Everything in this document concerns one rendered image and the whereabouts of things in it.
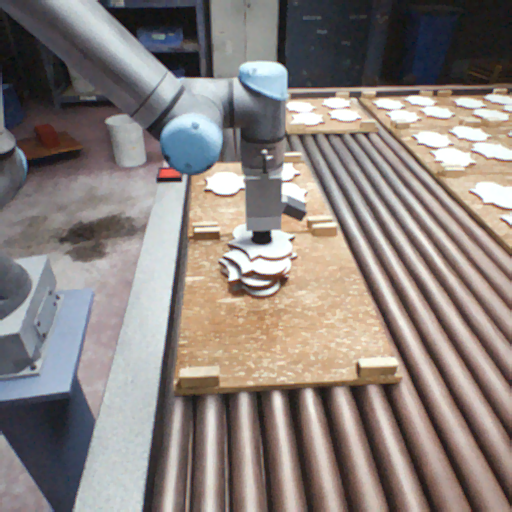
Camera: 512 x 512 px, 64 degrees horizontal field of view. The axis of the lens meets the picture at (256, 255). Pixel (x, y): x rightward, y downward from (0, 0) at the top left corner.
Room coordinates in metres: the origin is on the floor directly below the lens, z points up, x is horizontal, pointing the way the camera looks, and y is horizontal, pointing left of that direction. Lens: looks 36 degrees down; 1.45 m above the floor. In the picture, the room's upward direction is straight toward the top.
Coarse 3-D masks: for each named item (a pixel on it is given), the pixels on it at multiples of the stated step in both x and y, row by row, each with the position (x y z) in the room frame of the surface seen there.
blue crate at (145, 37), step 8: (144, 32) 5.28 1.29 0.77; (152, 32) 5.28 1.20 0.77; (160, 32) 5.29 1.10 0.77; (168, 32) 5.29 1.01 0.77; (176, 32) 5.29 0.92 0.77; (144, 40) 5.28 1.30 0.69; (152, 40) 5.28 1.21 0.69; (160, 40) 5.29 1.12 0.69; (168, 40) 5.29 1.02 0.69; (176, 40) 5.29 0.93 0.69
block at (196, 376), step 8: (184, 368) 0.39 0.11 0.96; (192, 368) 0.39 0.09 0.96; (200, 368) 0.39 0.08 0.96; (208, 368) 0.39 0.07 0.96; (216, 368) 0.39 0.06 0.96; (184, 376) 0.37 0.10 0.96; (192, 376) 0.37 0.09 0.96; (200, 376) 0.37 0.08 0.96; (208, 376) 0.37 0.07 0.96; (216, 376) 0.37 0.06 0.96; (184, 384) 0.37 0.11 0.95; (192, 384) 0.37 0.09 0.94; (200, 384) 0.37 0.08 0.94; (208, 384) 0.37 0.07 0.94; (216, 384) 0.37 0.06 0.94
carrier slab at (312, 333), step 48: (192, 240) 0.76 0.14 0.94; (336, 240) 0.76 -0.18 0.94; (192, 288) 0.60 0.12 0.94; (288, 288) 0.60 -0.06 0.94; (336, 288) 0.60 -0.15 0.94; (192, 336) 0.47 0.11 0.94; (240, 336) 0.47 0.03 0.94; (288, 336) 0.47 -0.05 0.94; (336, 336) 0.47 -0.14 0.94; (384, 336) 0.47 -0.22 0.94; (240, 384) 0.38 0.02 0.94; (288, 384) 0.38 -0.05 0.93; (336, 384) 0.39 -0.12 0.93
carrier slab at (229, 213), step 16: (192, 176) 1.10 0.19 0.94; (208, 176) 1.10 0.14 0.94; (240, 176) 1.10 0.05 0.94; (304, 176) 1.10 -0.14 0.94; (192, 192) 1.00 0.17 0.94; (208, 192) 1.00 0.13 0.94; (240, 192) 1.00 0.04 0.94; (192, 208) 0.91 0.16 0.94; (208, 208) 0.91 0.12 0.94; (224, 208) 0.91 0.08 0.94; (240, 208) 0.91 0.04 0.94; (320, 208) 0.91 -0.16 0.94; (224, 224) 0.83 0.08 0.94; (240, 224) 0.83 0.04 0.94; (288, 224) 0.83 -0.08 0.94; (304, 224) 0.83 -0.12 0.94
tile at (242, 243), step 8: (240, 232) 0.69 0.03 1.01; (248, 232) 0.69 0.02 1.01; (272, 232) 0.69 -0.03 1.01; (280, 232) 0.69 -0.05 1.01; (240, 240) 0.66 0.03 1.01; (248, 240) 0.66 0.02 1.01; (280, 240) 0.66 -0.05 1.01; (288, 240) 0.67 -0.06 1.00; (232, 248) 0.65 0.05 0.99; (240, 248) 0.64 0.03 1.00; (248, 248) 0.63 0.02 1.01; (256, 248) 0.63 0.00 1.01; (264, 248) 0.63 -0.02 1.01; (272, 248) 0.63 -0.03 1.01; (280, 248) 0.63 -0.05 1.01; (288, 248) 0.63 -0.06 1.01; (248, 256) 0.62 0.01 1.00; (256, 256) 0.61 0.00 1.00; (264, 256) 0.61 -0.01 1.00; (272, 256) 0.61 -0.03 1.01; (280, 256) 0.61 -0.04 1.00; (288, 256) 0.62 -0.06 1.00
